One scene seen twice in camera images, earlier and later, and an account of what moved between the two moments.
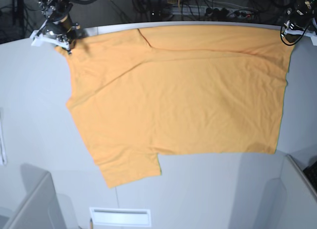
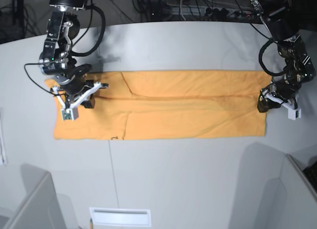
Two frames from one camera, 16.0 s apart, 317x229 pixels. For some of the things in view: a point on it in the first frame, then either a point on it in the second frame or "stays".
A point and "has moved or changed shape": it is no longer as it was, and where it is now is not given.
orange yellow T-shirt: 137,93 has moved or changed shape
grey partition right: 301,200 stays
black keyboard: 311,172 stays
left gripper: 59,33 -> 72,83
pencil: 91,224 stays
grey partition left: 40,209 stays
